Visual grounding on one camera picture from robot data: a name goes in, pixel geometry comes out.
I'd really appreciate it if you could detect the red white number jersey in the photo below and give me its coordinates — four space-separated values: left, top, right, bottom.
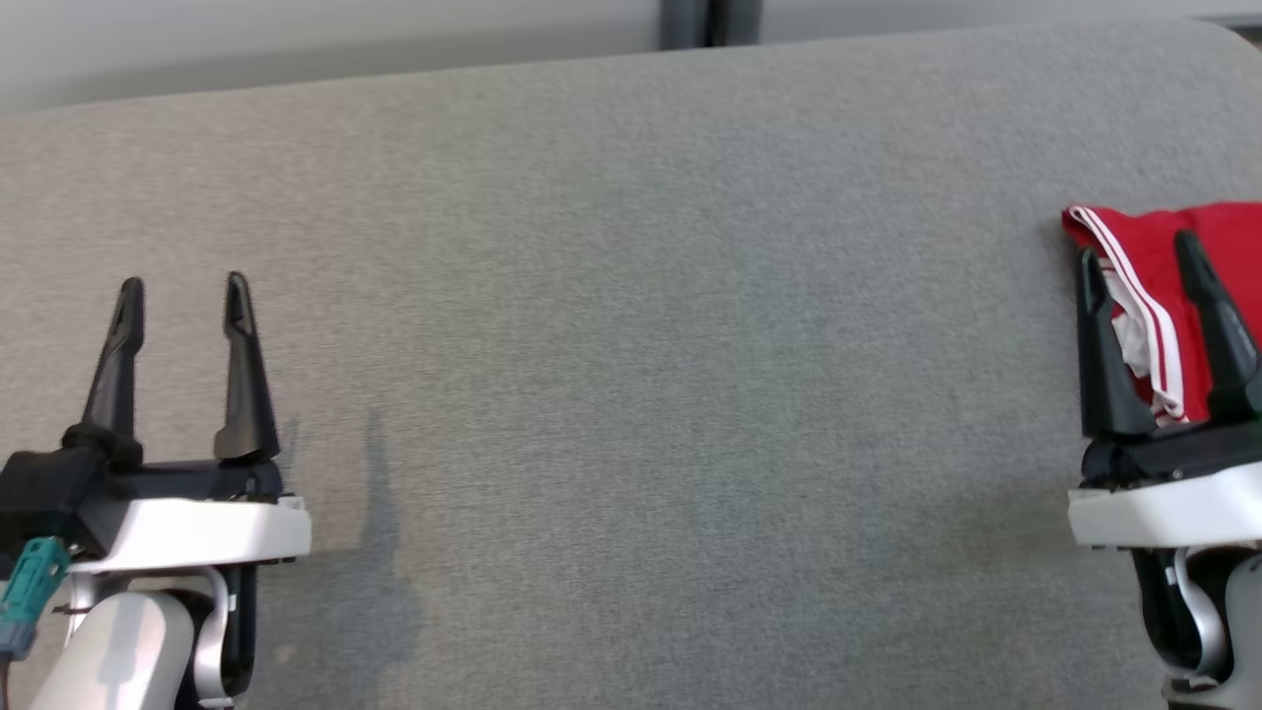
1061 202 1262 427

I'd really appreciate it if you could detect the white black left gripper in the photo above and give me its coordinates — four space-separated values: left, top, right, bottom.
69 271 314 576

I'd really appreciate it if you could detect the grey partition post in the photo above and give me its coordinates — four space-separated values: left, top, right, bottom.
659 0 765 50

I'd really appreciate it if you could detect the black cable teal plug left arm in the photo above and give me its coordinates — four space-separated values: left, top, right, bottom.
0 535 72 710

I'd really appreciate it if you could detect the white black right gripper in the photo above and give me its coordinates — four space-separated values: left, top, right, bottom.
1068 229 1262 551

